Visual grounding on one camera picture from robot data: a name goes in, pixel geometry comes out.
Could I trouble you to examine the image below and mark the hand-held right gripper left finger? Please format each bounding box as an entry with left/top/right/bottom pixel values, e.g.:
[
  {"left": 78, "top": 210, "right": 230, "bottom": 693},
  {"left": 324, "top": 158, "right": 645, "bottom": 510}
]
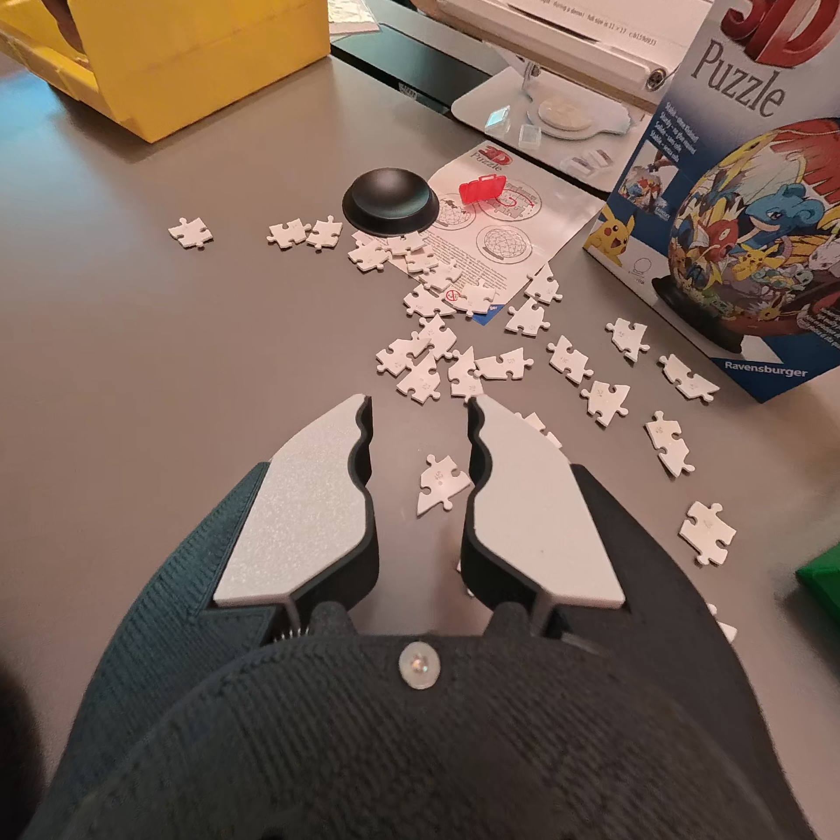
[{"left": 212, "top": 392, "right": 381, "bottom": 616}]

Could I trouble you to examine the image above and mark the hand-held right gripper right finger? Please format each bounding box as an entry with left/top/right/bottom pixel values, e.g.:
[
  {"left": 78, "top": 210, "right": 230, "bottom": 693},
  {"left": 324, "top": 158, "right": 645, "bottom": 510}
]
[{"left": 459, "top": 394, "right": 627, "bottom": 635}]

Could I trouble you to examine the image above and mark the spread of white puzzle pieces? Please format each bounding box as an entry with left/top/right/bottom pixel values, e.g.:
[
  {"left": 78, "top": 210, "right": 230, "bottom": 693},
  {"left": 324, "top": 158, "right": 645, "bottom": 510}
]
[{"left": 167, "top": 215, "right": 739, "bottom": 645}]

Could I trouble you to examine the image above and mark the yellow plastic bin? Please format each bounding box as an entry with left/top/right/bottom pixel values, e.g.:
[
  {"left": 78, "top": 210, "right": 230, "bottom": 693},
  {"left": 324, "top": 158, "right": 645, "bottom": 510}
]
[{"left": 0, "top": 0, "right": 331, "bottom": 144}]

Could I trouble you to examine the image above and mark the black round puzzle stand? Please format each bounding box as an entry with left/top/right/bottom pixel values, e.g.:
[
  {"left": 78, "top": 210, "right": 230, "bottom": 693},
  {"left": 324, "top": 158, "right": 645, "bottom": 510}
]
[{"left": 343, "top": 168, "right": 441, "bottom": 238}]

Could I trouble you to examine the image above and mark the blue puzzle box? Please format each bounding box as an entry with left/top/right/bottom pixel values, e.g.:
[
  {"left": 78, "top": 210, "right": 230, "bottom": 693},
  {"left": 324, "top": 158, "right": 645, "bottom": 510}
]
[{"left": 583, "top": 0, "right": 840, "bottom": 403}]

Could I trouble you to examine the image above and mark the green plastic bin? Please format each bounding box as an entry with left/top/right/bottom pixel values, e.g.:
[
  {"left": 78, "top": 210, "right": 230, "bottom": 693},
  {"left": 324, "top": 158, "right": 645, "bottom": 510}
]
[{"left": 795, "top": 541, "right": 840, "bottom": 627}]

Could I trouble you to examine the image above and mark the white instruction leaflet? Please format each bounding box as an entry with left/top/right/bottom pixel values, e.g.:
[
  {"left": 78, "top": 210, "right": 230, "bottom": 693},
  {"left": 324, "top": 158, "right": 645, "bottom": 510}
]
[{"left": 387, "top": 141, "right": 605, "bottom": 328}]

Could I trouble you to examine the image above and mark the red plastic tool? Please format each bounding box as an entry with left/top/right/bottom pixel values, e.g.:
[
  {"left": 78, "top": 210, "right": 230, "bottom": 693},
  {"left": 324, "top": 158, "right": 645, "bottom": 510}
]
[{"left": 458, "top": 174, "right": 508, "bottom": 208}]

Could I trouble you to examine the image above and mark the white board stand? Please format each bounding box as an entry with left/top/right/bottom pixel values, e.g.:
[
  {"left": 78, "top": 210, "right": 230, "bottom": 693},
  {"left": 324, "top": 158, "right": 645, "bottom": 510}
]
[{"left": 451, "top": 58, "right": 657, "bottom": 193}]

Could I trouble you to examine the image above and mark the white instruction board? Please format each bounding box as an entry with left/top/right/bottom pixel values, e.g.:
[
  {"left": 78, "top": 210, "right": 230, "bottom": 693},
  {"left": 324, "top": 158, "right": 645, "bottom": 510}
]
[{"left": 420, "top": 0, "right": 716, "bottom": 111}]

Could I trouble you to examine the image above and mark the clear plastic bag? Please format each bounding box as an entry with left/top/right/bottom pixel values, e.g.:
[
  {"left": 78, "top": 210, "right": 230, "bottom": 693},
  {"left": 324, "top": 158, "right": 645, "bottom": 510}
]
[{"left": 328, "top": 0, "right": 382, "bottom": 35}]

